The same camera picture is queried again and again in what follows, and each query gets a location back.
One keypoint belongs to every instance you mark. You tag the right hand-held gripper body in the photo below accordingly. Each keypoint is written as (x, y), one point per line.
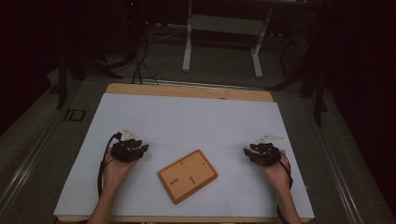
(267, 155)

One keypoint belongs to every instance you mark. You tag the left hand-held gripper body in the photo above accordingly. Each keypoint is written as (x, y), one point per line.
(124, 152)

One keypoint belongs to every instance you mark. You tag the orange wooden box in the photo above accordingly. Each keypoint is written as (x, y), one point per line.
(187, 176)

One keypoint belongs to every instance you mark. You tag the person's left hand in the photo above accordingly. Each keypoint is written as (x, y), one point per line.
(115, 172)

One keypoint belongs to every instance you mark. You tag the person's right hand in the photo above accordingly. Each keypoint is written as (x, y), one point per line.
(277, 175)

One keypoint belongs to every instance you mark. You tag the white paper sheet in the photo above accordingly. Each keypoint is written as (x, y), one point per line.
(193, 124)

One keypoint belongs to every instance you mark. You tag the black tripod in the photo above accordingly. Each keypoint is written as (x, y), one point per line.
(317, 93)

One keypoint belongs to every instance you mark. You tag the black stand with legs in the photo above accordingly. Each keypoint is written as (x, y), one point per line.
(63, 77)

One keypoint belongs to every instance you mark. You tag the aluminium floor rail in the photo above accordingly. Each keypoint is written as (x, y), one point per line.
(25, 168)
(202, 84)
(339, 174)

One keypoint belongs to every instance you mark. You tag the white metal desk frame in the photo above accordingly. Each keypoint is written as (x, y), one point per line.
(224, 25)

